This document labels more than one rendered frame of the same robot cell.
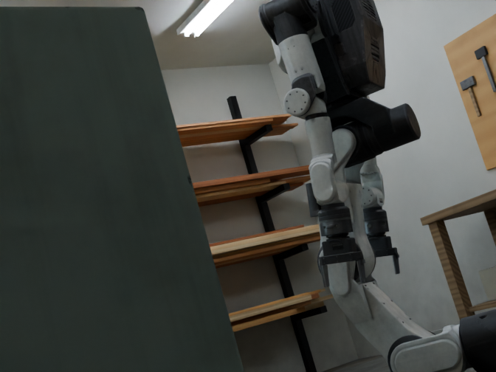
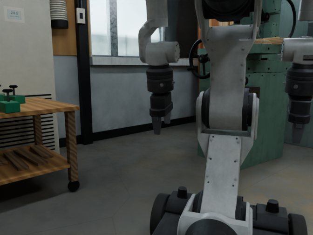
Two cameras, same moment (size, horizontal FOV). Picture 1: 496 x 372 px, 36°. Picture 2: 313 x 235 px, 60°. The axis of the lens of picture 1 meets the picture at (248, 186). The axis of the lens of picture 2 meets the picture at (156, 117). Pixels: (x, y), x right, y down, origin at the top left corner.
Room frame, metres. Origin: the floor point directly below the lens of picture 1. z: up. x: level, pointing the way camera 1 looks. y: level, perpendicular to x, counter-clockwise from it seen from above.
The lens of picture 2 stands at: (2.01, -1.10, 0.74)
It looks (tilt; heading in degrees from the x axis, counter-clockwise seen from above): 10 degrees down; 84
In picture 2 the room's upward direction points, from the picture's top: straight up
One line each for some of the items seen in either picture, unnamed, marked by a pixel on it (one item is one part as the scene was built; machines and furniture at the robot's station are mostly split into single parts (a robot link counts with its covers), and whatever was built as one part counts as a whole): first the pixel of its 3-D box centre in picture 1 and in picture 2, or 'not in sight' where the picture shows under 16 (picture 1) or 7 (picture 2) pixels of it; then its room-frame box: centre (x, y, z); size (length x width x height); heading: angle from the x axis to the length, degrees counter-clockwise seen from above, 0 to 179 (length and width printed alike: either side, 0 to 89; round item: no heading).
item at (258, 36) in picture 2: not in sight; (261, 31); (3.03, 0.94, 1.02); 0.12 x 0.03 x 0.12; 28
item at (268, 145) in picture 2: not in sight; (241, 115); (2.96, 1.05, 0.35); 0.58 x 0.45 x 0.71; 28
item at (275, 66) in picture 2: not in sight; (244, 66); (2.97, 1.05, 0.76); 0.57 x 0.45 x 0.09; 28
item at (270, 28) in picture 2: not in sight; (268, 31); (3.10, 0.94, 1.02); 0.09 x 0.07 x 0.12; 118
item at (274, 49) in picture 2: not in sight; (230, 51); (2.79, 0.89, 0.87); 0.61 x 0.30 x 0.06; 118
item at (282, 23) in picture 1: (290, 18); not in sight; (2.09, -0.25, 1.30); 0.12 x 0.09 x 0.14; 65
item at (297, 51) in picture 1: (302, 78); not in sight; (2.11, -0.23, 1.12); 0.13 x 0.12 x 0.22; 158
